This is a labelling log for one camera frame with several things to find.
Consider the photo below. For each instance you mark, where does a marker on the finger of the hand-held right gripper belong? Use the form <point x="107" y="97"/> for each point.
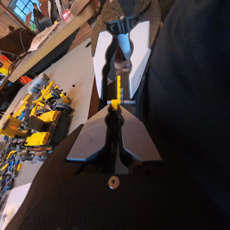
<point x="141" y="53"/>
<point x="100" y="53"/>

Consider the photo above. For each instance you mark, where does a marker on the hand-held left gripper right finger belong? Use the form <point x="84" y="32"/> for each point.
<point x="140" y="140"/>

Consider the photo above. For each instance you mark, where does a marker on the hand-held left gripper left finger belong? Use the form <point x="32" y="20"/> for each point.
<point x="89" y="140"/>

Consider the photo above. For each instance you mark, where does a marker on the yellow thin toy beam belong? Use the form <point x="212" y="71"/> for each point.
<point x="118" y="86"/>

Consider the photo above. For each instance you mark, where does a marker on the grey toy axle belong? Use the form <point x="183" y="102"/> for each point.
<point x="129" y="102"/>

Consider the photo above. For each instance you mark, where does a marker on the yellow toy connector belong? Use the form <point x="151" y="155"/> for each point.
<point x="115" y="104"/>

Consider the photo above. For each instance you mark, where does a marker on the black desk grommet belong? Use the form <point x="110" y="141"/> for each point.
<point x="88" y="44"/>

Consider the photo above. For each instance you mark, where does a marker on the grey desk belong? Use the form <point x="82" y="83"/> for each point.
<point x="71" y="68"/>

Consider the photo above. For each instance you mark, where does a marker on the person's right hand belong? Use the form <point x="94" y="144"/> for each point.
<point x="123" y="65"/>

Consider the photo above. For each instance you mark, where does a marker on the grey table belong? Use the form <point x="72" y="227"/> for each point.
<point x="68" y="30"/>

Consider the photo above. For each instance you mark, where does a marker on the small red box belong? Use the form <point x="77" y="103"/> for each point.
<point x="66" y="15"/>

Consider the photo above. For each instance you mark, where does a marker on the yellow toy vehicle model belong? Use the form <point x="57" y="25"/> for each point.
<point x="41" y="125"/>

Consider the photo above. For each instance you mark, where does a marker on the white paper sheet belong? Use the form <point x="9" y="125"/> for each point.
<point x="43" y="37"/>

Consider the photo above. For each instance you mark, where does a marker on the black swivel chair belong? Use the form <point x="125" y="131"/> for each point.
<point x="43" y="23"/>

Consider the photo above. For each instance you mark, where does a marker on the grey toy battery box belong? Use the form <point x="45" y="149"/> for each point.
<point x="37" y="82"/>

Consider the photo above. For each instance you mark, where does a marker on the orange black patterned object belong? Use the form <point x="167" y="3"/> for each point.
<point x="26" y="80"/>

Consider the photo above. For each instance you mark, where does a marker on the pile of loose toy pieces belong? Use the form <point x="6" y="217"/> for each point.
<point x="10" y="161"/>

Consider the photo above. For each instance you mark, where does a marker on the orange plastic block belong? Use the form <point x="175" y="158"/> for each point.
<point x="5" y="60"/>

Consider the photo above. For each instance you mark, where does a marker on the yellow plastic block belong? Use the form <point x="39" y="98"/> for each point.
<point x="3" y="70"/>

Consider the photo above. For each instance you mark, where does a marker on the instruction booklet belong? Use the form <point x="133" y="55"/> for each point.
<point x="14" y="206"/>

